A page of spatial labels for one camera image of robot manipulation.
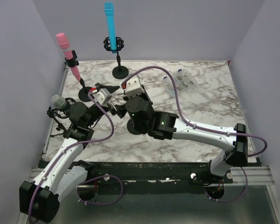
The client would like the black round base clip stand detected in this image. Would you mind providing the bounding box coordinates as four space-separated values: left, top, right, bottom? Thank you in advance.
127 119 146 135

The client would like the black tripod shock mount stand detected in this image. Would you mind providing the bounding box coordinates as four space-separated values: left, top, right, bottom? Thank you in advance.
47 98 76 138

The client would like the silver microphone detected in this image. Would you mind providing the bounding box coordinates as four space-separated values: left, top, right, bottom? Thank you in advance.
51 95 70 111

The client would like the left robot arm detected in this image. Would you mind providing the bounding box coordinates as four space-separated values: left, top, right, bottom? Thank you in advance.
19 83 120 224

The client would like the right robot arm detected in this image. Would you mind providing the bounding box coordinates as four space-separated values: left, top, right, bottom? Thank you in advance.
124 85 248 183

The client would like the black clip stand for pink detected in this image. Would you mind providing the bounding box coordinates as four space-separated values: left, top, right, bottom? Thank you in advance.
72 50 91 102

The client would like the pink microphone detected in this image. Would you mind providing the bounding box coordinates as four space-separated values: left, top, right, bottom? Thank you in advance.
56 33 81 82

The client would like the blue microphone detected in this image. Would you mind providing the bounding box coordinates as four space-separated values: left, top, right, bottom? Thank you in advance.
104 2 117 54

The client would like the clear plastic screw box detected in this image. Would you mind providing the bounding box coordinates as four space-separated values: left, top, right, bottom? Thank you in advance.
162 69 197 98

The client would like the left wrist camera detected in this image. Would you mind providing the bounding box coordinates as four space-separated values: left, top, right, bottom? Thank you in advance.
89 88 112 107

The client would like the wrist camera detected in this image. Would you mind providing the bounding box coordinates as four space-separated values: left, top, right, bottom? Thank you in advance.
89 88 112 107
123 75 144 97

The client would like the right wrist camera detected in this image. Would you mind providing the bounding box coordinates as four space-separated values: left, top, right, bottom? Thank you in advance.
123 75 144 97

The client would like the black front mounting rail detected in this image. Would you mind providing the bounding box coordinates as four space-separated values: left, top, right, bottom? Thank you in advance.
38 160 234 196

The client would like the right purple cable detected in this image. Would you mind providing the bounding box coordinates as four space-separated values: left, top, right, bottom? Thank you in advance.
123 66 268 164

